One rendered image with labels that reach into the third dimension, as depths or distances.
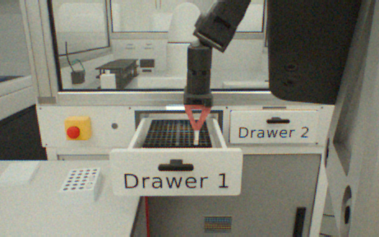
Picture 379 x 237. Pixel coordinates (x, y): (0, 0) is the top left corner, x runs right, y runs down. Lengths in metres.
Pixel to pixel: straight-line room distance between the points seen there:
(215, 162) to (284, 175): 0.50
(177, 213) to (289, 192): 0.43
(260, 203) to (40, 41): 0.93
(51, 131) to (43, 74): 0.19
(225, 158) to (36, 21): 0.69
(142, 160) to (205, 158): 0.14
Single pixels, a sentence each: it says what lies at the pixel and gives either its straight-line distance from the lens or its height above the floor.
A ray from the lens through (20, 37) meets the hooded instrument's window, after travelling 1.71.
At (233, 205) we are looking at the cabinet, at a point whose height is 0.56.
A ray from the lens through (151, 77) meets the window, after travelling 0.92.
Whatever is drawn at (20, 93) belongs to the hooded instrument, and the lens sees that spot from 1.61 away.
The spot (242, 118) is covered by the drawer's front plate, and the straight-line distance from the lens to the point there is 0.93.
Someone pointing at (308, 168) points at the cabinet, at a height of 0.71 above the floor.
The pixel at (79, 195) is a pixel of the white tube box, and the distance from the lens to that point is 0.77.
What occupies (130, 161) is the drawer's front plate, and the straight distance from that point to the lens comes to 0.63.
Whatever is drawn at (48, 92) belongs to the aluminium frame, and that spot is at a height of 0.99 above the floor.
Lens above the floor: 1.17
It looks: 17 degrees down
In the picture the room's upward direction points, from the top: straight up
